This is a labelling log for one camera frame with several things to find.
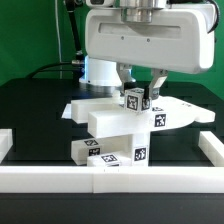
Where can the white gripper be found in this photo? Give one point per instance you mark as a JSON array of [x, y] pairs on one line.
[[179, 38]]

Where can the white tagged cube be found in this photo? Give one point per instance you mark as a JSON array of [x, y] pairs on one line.
[[134, 100]]

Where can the white chair back part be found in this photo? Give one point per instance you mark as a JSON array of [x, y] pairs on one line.
[[107, 118]]

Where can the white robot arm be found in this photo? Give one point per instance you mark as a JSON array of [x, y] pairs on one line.
[[102, 74]]

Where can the paper sheet with tags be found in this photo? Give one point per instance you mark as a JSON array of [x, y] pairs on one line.
[[67, 112]]

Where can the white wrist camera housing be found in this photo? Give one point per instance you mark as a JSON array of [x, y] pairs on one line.
[[100, 3]]

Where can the white left fence rail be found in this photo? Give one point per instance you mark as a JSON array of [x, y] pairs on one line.
[[6, 142]]

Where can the white front fence rail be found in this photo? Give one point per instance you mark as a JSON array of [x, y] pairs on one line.
[[56, 179]]

